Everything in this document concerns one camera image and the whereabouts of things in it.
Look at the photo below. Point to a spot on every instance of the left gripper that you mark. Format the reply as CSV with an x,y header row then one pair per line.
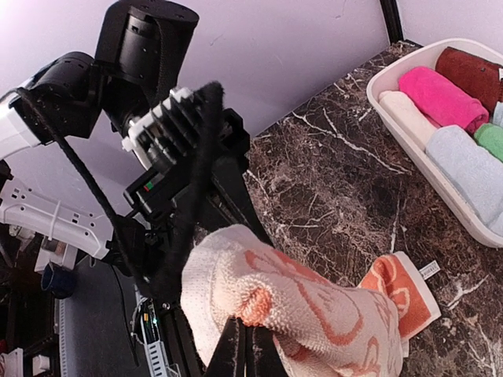
x,y
204,189

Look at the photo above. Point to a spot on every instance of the pink rolled towel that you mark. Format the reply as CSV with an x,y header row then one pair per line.
x,y
441,100

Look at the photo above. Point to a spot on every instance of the cream rolled towel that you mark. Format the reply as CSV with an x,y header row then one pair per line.
x,y
408,116

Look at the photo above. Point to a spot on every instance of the light blue rolled towel back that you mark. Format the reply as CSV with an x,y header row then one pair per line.
x,y
498,114

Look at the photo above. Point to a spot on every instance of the green rolled towel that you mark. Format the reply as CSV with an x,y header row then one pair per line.
x,y
490,137

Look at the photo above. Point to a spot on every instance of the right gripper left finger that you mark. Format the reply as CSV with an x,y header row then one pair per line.
x,y
228,359

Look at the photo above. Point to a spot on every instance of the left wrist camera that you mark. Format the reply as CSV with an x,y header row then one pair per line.
x,y
166,133

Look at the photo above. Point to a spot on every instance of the orange bunny towel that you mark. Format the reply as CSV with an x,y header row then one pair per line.
x,y
320,328

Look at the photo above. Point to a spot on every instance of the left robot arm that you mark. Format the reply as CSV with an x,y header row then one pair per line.
x,y
139,55

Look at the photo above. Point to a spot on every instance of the brown rolled towel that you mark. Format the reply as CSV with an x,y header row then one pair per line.
x,y
479,78

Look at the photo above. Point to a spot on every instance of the white slotted cable duct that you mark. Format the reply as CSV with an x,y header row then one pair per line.
x,y
157,361

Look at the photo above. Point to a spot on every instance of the left black frame post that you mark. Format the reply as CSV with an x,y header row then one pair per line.
x,y
392,20

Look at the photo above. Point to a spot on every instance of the light blue rolled towel front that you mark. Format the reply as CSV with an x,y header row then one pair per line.
x,y
473,171

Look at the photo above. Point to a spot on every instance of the light blue rolled towel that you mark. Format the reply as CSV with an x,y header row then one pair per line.
x,y
498,114
473,171

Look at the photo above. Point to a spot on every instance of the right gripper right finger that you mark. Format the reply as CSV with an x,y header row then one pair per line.
x,y
262,356

